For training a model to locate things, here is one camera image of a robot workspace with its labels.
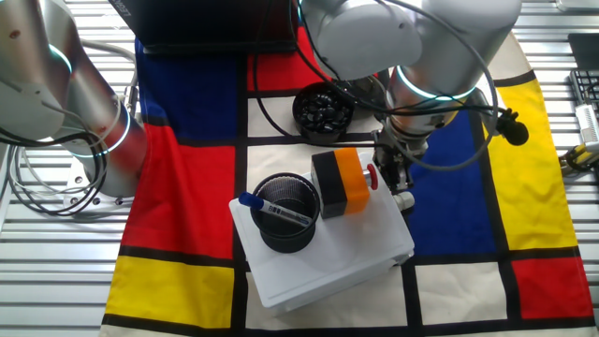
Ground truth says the orange black button box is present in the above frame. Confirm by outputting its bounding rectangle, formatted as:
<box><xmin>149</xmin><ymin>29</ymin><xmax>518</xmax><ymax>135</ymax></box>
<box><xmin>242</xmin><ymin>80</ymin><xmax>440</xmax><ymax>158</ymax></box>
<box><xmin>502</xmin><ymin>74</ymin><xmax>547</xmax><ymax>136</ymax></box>
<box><xmin>311</xmin><ymin>147</ymin><xmax>380</xmax><ymax>220</ymax></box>

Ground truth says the black flat device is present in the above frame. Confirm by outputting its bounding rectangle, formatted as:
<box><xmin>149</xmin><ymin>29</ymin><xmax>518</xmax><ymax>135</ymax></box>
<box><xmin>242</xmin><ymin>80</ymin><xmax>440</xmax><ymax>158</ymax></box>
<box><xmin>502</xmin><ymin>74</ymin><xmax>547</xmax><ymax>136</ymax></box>
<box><xmin>568</xmin><ymin>32</ymin><xmax>599</xmax><ymax>71</ymax></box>

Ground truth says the blue capped marker pen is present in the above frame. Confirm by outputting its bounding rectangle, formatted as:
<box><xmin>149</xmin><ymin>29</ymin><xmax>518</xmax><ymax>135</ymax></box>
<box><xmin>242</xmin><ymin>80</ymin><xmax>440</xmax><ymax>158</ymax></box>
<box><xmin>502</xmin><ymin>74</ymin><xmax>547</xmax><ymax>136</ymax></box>
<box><xmin>238</xmin><ymin>191</ymin><xmax>314</xmax><ymax>229</ymax></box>

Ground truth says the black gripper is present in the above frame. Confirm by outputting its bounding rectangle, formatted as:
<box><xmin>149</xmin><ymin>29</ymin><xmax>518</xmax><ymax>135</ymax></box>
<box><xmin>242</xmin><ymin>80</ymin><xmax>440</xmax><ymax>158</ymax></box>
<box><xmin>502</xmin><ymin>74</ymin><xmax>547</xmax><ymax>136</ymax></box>
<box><xmin>373</xmin><ymin>130</ymin><xmax>416</xmax><ymax>196</ymax></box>

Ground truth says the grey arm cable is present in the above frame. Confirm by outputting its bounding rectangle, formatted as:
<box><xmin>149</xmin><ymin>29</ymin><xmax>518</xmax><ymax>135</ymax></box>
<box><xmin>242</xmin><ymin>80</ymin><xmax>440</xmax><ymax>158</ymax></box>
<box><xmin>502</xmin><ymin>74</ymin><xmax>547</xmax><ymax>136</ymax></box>
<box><xmin>386</xmin><ymin>0</ymin><xmax>500</xmax><ymax>170</ymax></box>

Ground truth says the glossy black round lid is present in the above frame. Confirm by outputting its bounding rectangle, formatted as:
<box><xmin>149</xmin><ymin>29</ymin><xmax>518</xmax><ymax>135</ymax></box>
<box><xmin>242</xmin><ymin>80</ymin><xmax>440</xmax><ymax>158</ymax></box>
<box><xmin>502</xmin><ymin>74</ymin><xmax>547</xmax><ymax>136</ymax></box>
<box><xmin>345</xmin><ymin>74</ymin><xmax>389</xmax><ymax>113</ymax></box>

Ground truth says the colour block tablecloth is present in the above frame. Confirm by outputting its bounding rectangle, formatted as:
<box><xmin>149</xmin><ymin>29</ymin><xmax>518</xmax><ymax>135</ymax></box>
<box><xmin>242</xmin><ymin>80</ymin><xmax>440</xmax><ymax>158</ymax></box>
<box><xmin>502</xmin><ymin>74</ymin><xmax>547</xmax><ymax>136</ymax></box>
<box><xmin>97</xmin><ymin>0</ymin><xmax>598</xmax><ymax>337</ymax></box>

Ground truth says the black mesh pen cup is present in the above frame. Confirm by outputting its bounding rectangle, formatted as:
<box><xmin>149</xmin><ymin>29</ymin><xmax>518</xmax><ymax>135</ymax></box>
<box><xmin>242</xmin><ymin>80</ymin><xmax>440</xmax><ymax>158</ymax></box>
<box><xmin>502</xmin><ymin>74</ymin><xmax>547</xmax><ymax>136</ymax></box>
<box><xmin>251</xmin><ymin>171</ymin><xmax>322</xmax><ymax>255</ymax></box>

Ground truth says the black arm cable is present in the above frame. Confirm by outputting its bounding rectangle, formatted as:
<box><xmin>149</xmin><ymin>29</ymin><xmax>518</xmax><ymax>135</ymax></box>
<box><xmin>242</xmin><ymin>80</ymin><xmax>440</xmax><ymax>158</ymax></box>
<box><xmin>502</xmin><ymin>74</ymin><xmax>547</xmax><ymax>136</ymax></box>
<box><xmin>252</xmin><ymin>0</ymin><xmax>389</xmax><ymax>146</ymax></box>

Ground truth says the silver depth camera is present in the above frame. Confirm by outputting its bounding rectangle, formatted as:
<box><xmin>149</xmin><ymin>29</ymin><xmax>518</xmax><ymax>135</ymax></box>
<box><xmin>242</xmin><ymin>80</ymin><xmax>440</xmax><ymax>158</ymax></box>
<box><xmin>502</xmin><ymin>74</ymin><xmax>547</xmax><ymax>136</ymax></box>
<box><xmin>574</xmin><ymin>103</ymin><xmax>599</xmax><ymax>144</ymax></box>
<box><xmin>556</xmin><ymin>0</ymin><xmax>599</xmax><ymax>13</ymax></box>

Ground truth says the thick white cable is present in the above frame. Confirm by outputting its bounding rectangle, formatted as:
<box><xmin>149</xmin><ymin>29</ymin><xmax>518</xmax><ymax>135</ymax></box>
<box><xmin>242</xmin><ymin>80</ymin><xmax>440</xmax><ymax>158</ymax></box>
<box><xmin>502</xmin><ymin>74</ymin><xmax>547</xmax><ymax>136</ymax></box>
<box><xmin>79</xmin><ymin>39</ymin><xmax>140</xmax><ymax>118</ymax></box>

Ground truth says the black base cable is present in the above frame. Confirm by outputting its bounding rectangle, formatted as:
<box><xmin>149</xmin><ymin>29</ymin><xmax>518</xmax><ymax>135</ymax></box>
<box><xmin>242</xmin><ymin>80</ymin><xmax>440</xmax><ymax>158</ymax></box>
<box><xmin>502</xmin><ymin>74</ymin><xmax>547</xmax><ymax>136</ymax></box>
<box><xmin>0</xmin><ymin>119</ymin><xmax>111</xmax><ymax>217</ymax></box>

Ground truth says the white plastic drawer cabinet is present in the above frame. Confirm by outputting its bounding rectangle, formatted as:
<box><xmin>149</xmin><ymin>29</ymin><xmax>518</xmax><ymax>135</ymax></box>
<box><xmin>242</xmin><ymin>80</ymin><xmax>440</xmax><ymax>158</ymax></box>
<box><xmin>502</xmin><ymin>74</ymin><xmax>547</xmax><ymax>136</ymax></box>
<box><xmin>228</xmin><ymin>152</ymin><xmax>416</xmax><ymax>315</ymax></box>

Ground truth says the grey laptop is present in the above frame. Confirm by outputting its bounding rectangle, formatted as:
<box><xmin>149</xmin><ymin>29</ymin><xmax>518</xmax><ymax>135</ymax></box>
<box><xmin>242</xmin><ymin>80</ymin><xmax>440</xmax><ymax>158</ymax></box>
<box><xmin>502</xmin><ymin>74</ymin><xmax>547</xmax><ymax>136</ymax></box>
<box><xmin>108</xmin><ymin>0</ymin><xmax>300</xmax><ymax>55</ymax></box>

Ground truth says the yellow black clamp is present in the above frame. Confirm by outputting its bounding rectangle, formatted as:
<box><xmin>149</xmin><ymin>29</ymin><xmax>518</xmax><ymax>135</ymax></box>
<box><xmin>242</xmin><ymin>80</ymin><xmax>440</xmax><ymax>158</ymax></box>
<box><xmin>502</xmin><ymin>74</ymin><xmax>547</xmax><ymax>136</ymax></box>
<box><xmin>559</xmin><ymin>142</ymin><xmax>599</xmax><ymax>172</ymax></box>

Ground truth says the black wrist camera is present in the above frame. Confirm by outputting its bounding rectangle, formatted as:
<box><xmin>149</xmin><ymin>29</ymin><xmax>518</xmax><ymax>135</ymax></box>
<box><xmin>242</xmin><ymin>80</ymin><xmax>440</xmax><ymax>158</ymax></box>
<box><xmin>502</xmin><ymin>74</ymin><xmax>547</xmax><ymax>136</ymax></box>
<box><xmin>495</xmin><ymin>107</ymin><xmax>530</xmax><ymax>146</ymax></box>

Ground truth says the black keyboard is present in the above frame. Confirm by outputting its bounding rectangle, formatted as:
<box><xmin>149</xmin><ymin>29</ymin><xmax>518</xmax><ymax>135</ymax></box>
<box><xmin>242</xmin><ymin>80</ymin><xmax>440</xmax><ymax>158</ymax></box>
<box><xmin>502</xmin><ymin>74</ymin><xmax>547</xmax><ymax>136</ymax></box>
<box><xmin>569</xmin><ymin>69</ymin><xmax>599</xmax><ymax>105</ymax></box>

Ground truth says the black bowl of black stones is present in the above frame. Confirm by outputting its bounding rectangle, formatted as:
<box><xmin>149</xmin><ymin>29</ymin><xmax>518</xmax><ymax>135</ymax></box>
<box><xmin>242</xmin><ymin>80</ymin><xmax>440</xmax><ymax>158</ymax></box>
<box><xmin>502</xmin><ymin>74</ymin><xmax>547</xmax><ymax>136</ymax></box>
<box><xmin>292</xmin><ymin>81</ymin><xmax>356</xmax><ymax>144</ymax></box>

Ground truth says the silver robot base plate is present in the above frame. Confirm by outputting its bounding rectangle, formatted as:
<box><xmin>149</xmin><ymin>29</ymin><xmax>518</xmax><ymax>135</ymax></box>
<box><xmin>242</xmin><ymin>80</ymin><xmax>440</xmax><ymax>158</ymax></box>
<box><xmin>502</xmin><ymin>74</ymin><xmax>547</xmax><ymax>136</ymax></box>
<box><xmin>62</xmin><ymin>158</ymin><xmax>137</xmax><ymax>210</ymax></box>

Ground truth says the silver camera mounting bracket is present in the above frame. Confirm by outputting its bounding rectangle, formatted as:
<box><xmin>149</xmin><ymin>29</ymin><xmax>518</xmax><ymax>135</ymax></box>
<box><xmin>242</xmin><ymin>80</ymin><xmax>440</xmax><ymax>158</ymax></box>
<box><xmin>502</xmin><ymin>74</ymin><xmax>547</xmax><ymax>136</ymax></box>
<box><xmin>467</xmin><ymin>86</ymin><xmax>498</xmax><ymax>137</ymax></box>

